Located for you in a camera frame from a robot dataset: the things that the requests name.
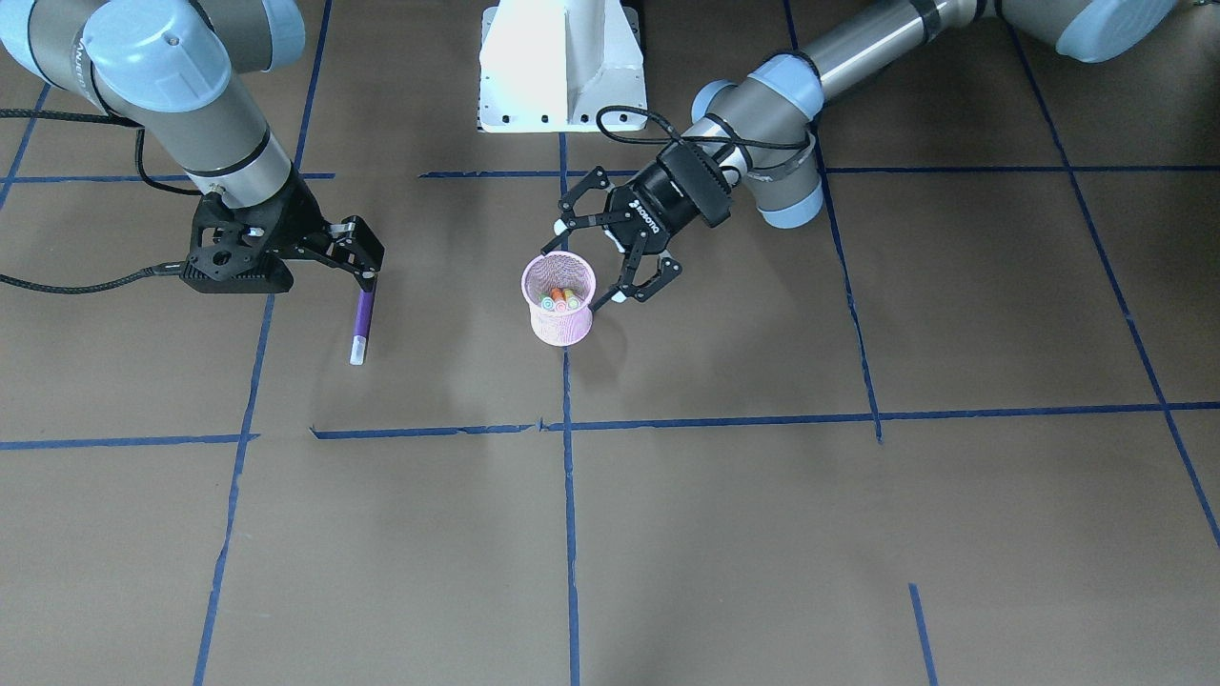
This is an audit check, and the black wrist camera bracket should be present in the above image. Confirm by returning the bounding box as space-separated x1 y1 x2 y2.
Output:
179 188 294 294

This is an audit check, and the pink mesh pen holder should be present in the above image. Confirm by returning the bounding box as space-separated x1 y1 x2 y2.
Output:
521 251 597 347

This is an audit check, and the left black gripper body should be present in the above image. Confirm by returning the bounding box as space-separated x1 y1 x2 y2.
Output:
610 143 732 253

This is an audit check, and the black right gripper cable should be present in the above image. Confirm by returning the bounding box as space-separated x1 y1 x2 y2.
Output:
0 107 206 295

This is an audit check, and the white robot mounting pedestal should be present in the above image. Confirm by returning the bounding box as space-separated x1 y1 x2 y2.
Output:
477 1 648 134

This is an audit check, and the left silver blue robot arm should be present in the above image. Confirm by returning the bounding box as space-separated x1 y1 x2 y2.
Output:
543 1 1172 301

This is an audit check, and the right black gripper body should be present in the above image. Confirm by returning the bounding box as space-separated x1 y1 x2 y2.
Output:
267 171 329 256

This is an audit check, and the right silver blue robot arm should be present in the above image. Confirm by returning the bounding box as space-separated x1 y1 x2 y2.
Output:
1 1 384 293

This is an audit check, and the purple marker pen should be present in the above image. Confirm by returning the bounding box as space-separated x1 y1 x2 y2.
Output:
349 284 377 366

